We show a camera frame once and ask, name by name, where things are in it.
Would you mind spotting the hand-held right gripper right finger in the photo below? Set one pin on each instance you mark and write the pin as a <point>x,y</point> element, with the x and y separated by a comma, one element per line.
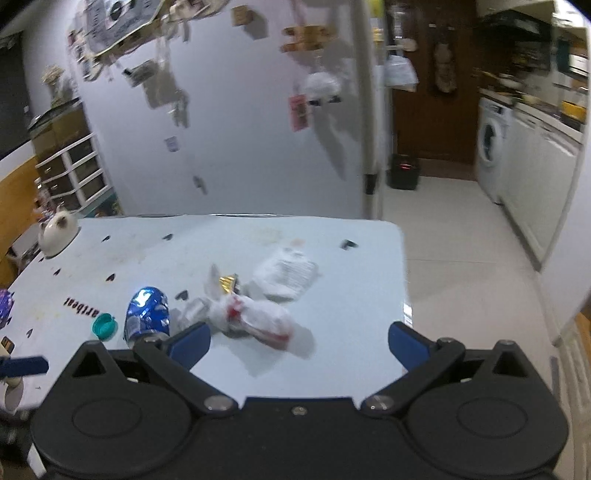
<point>408,344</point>

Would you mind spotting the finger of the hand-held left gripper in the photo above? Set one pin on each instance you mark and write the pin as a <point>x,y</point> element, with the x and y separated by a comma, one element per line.
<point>23,367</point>

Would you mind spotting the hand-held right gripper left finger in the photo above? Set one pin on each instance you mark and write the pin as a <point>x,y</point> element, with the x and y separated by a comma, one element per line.
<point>189,344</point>

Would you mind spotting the crushed blue drink can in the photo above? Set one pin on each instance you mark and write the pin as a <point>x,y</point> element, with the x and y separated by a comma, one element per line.
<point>147,309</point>

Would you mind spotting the gold foil wrapper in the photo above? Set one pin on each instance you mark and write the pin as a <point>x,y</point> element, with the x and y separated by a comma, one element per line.
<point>228,282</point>

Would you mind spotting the white and red plastic bag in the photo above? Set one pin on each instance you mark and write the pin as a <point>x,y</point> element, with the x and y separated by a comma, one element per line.
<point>258,318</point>

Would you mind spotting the green bottle cap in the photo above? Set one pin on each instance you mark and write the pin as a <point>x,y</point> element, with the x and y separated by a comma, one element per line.
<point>105,326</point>

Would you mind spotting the white tissue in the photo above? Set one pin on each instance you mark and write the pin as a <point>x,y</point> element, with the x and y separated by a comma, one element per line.
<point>286,272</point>

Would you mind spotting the purple patterned object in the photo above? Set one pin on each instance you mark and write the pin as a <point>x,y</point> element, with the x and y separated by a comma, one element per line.
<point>4,303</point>

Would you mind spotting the white cat-shaped teapot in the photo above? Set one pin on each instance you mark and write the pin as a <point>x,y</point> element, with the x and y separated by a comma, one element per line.
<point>57,230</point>

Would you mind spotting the small grey hanging tag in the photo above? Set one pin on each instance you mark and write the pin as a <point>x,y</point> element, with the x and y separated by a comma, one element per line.
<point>199,182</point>

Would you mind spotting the black space heater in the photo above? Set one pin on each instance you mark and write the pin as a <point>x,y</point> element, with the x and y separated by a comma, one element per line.
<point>405,171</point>

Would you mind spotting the white drawer cabinet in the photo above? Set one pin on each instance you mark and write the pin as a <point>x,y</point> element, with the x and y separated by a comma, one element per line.
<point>78,175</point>

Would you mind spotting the white kitchen base cabinet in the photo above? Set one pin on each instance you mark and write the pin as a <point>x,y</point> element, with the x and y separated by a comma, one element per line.
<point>540,184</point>

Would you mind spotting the dark wooden door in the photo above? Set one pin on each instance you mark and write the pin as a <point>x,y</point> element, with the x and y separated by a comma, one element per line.
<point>438,129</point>

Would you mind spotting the white washing machine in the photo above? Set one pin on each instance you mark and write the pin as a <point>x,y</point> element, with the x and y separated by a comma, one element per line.
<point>491,143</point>

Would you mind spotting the white refrigerator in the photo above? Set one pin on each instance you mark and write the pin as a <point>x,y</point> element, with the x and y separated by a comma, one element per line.
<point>371,115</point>

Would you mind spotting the glass fish tank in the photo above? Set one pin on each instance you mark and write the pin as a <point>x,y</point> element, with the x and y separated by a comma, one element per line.
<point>57,127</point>

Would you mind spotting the pink hanging tag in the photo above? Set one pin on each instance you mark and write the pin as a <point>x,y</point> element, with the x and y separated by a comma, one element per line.
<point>298,113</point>

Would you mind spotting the white hanging plastic bag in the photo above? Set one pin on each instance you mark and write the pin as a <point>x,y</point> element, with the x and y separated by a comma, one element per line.
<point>399,74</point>

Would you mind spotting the white fluffy sheep toy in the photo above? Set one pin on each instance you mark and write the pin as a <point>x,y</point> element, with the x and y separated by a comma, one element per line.
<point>321,85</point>

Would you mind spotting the frying pan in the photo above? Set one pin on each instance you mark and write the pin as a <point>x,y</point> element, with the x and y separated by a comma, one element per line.
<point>508,81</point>

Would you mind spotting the brown hanging apron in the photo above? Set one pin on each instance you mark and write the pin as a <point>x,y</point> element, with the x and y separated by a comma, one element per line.
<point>444,64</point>

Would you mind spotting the yellow container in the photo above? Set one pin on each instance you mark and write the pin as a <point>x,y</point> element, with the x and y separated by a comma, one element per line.
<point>572,110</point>

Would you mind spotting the dried flower bunch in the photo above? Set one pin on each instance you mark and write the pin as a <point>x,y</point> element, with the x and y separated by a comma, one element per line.
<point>54,78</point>

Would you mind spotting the hanging round strainer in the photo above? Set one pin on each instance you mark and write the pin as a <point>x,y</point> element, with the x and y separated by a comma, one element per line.
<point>408,43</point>

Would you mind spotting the small cardboard box ornament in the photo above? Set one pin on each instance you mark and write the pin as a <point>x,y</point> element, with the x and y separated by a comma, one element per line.
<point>242,15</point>

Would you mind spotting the black range hood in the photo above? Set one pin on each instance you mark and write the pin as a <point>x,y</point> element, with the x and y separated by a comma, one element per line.
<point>510,23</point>

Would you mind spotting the small white wall card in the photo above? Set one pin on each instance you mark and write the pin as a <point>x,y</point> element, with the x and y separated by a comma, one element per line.
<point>172,144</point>

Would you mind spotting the toy camera wall ornament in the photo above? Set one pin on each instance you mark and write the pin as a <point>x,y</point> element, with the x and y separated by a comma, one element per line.
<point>138,72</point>

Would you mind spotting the wooden figure wall ornament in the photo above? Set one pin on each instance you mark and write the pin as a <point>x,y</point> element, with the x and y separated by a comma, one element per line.
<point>307,38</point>

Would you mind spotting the panda printed fabric wall hanging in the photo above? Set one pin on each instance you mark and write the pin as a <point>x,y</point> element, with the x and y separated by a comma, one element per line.
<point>115,18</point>

